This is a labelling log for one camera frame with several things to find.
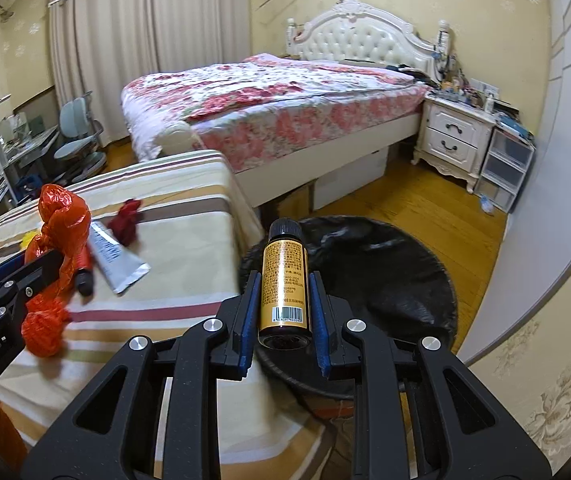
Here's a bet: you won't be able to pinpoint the study desk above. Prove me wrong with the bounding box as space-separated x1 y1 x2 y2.
0 119 60 205

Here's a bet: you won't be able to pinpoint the striped beige bed cover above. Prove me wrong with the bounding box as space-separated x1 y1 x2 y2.
0 151 335 479

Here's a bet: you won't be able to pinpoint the white storage box under bed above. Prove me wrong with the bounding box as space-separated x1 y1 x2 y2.
313 148 389 210

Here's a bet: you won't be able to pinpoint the beige curtains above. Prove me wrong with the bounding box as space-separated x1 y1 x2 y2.
48 0 250 145

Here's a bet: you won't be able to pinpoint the white nightstand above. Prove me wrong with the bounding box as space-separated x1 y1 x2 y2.
411 92 496 194

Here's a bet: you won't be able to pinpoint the black lined trash bin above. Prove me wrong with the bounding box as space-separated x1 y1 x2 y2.
238 216 458 401

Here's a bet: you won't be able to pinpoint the dark red crumpled cloth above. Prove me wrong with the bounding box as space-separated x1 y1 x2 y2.
107 198 142 247

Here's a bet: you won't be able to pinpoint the floral pink bedspread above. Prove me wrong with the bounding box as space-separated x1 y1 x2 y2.
120 53 429 172

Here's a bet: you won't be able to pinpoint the white squeeze tube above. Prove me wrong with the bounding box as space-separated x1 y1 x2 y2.
88 221 151 295

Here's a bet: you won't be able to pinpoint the clear plastic drawer unit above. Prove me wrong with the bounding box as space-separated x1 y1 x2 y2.
474 124 536 214

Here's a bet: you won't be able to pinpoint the white bed frame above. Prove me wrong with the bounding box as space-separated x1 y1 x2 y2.
235 113 421 207

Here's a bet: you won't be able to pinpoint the white tufted headboard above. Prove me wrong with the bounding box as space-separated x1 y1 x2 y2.
285 0 450 79

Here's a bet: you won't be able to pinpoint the light blue desk chair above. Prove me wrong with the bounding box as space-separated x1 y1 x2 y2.
54 91 107 186

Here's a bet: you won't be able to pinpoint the orange red plastic bag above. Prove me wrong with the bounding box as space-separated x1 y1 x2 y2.
22 183 91 358

